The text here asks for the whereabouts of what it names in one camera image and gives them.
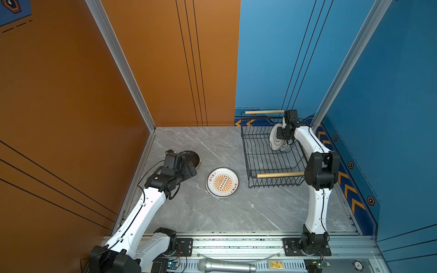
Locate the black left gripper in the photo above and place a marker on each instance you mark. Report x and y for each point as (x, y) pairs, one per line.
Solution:
(187, 173)

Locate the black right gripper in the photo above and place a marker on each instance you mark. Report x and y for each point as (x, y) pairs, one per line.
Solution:
(279, 134)

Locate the white plate row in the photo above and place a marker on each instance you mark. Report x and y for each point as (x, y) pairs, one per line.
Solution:
(285, 147)
(275, 142)
(222, 183)

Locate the black plate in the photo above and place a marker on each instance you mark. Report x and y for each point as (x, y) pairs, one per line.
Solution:
(193, 157)

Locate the black wire dish rack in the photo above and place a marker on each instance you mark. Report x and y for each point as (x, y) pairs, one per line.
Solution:
(261, 161)

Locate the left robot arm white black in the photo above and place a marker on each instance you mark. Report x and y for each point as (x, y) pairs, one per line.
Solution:
(123, 253)

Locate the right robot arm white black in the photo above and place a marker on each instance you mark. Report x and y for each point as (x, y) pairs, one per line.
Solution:
(321, 174)

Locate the green circuit board left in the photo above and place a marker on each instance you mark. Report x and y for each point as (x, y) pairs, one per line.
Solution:
(173, 265)

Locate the silver microphone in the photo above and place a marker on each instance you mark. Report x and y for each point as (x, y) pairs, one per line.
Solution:
(207, 265)

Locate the yellow label tag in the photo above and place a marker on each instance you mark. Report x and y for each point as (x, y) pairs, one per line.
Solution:
(275, 264)

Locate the circuit board right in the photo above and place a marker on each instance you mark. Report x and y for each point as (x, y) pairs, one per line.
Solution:
(316, 266)

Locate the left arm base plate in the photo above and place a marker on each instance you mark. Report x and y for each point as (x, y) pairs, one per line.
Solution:
(178, 246)

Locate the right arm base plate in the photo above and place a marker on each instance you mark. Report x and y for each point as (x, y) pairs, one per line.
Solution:
(294, 247)

